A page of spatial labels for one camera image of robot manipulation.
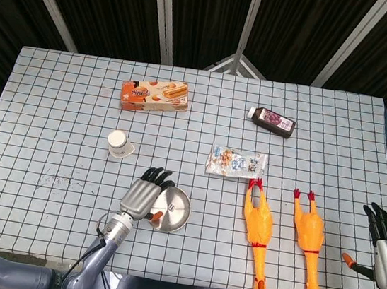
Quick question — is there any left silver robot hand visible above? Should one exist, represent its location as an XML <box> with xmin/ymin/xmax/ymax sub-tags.
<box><xmin>117</xmin><ymin>163</ymin><xmax>179</xmax><ymax>226</ymax></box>

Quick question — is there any round metal plate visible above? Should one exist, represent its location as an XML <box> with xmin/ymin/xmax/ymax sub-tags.
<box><xmin>146</xmin><ymin>182</ymin><xmax>195</xmax><ymax>237</ymax></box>

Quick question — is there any white paper cup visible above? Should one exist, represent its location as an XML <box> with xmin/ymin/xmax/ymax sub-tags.
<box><xmin>104</xmin><ymin>128</ymin><xmax>138</xmax><ymax>162</ymax></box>

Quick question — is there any yellow rubber chicken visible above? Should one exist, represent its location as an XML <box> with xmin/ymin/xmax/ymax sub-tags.
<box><xmin>280</xmin><ymin>188</ymin><xmax>335</xmax><ymax>289</ymax></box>
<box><xmin>233</xmin><ymin>176</ymin><xmax>279</xmax><ymax>289</ymax></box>

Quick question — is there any crumpled snack bag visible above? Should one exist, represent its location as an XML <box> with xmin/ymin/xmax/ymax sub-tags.
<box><xmin>204</xmin><ymin>141</ymin><xmax>269</xmax><ymax>184</ymax></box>

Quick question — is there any orange biscuit box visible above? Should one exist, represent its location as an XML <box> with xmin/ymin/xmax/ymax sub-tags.
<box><xmin>118</xmin><ymin>73</ymin><xmax>192</xmax><ymax>119</ymax></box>

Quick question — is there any blue checkered tablecloth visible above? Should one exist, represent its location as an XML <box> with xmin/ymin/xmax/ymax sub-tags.
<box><xmin>0</xmin><ymin>42</ymin><xmax>387</xmax><ymax>289</ymax></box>

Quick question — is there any dark juice bottle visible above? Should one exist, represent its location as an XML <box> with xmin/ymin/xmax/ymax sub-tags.
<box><xmin>243</xmin><ymin>105</ymin><xmax>299</xmax><ymax>141</ymax></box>

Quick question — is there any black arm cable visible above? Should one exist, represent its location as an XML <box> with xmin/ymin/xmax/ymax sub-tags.
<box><xmin>60</xmin><ymin>206</ymin><xmax>112</xmax><ymax>287</ymax></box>

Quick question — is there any triangular white frame bracket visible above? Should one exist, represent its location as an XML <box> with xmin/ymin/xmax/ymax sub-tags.
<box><xmin>202</xmin><ymin>49</ymin><xmax>271</xmax><ymax>80</ymax></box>

